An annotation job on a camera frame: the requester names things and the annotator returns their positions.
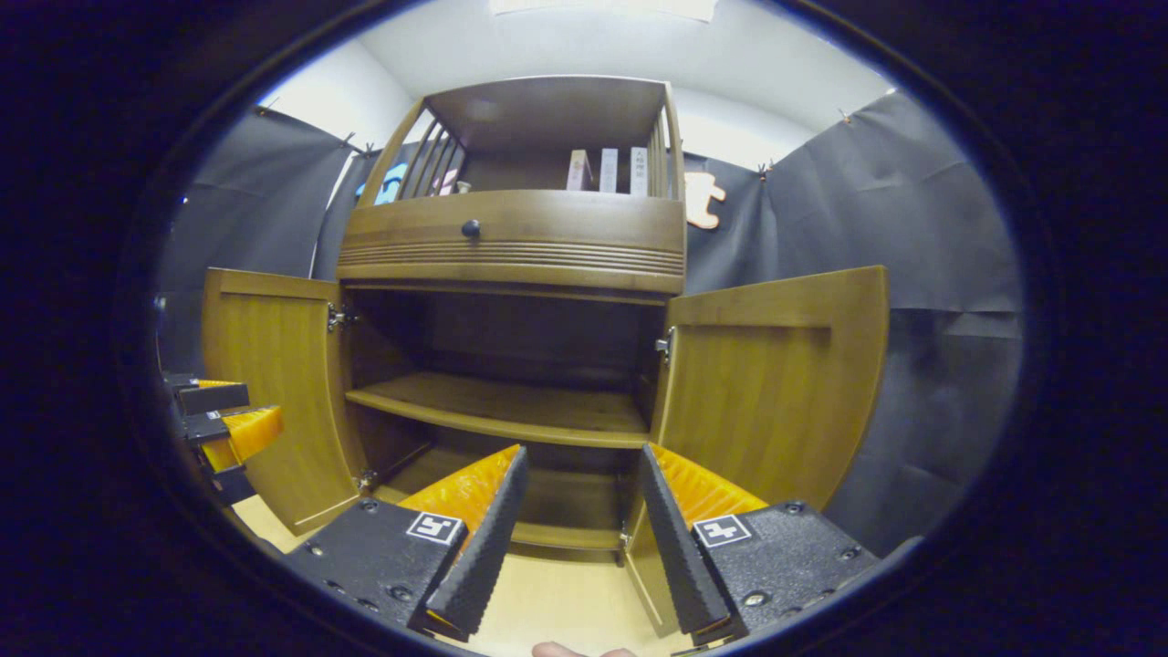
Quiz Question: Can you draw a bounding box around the ceiling light panel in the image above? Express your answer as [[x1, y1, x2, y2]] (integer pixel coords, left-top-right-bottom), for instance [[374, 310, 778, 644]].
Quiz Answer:
[[488, 0, 718, 22]]

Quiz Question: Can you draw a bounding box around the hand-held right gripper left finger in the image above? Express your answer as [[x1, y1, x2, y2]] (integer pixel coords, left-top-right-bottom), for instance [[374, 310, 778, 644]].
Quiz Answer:
[[285, 444, 530, 642]]

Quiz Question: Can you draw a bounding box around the wooden cabinet door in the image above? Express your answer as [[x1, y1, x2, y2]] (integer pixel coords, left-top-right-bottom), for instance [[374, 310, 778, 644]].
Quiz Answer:
[[201, 267, 368, 537], [625, 266, 891, 638]]

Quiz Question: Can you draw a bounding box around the wooden ribbed drawer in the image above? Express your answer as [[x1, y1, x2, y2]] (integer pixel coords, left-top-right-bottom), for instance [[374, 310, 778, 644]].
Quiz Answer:
[[338, 189, 687, 295]]

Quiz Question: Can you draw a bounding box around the wooden inner shelf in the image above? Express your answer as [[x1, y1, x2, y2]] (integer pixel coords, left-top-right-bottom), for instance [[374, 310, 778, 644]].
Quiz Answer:
[[345, 371, 651, 450]]

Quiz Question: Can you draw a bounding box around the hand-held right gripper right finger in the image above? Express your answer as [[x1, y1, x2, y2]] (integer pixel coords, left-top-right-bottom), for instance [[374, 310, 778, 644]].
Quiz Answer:
[[639, 443, 881, 645]]

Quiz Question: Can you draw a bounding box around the black backdrop cloth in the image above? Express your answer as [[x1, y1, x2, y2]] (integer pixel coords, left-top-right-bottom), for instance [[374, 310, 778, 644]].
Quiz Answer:
[[155, 91, 1023, 558]]

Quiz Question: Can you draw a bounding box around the wooden double-door shoe cabinet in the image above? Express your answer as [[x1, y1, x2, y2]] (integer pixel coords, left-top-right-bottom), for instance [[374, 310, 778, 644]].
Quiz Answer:
[[201, 75, 891, 640]]

